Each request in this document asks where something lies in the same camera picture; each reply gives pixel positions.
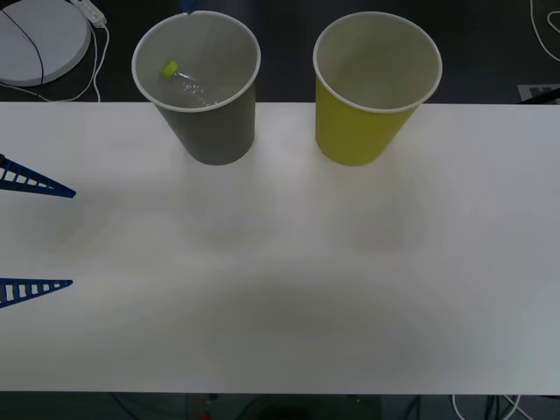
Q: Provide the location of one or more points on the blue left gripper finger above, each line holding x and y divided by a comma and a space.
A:
57, 285
52, 188

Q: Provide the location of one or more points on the clear bottle with green cap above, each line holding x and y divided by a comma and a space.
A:
170, 69

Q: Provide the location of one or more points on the white round disc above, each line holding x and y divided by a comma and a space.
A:
61, 44

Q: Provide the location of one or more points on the grey plastic waste bin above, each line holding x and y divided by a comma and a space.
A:
210, 131

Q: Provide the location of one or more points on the white power strip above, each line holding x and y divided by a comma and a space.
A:
94, 12

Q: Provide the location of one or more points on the yellow-green plastic waste bin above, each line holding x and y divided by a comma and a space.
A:
354, 135

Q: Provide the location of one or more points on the grey marker board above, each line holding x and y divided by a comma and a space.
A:
540, 94

